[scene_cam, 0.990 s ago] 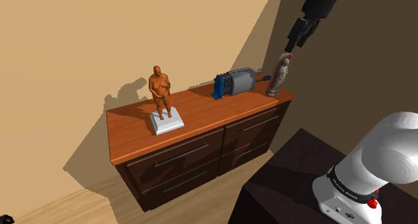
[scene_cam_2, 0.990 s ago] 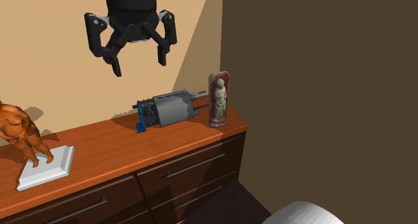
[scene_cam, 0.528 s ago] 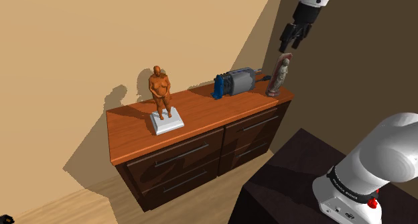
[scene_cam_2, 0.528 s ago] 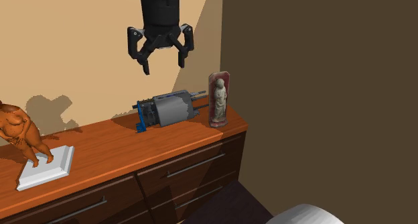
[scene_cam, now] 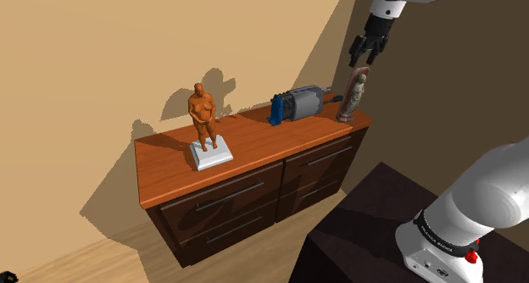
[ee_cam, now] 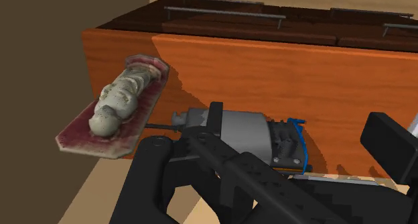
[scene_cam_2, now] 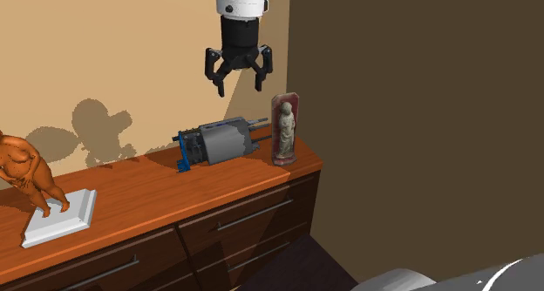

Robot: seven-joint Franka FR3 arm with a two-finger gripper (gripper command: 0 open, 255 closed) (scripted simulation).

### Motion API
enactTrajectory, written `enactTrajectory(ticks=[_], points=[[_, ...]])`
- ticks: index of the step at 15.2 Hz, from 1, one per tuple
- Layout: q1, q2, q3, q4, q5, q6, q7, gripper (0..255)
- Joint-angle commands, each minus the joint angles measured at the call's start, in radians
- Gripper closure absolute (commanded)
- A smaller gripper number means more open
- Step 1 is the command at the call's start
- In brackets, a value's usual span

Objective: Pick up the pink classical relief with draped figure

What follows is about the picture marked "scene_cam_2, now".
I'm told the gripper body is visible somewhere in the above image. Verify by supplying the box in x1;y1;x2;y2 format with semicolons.
219;15;262;71

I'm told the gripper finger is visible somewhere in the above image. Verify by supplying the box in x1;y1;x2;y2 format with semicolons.
248;44;275;93
204;46;235;98

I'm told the stone figure in red niche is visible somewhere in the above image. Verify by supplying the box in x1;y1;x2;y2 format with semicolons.
270;91;301;167

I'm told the grey and blue motor device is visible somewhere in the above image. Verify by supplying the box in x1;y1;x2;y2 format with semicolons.
171;116;274;173

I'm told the brown wooden chest of drawers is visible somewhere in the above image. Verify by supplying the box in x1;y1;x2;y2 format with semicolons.
0;125;323;291

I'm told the orange figure on white base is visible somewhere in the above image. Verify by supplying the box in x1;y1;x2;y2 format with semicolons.
0;130;99;249

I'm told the grey rounded object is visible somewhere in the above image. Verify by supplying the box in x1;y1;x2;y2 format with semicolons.
350;254;544;291

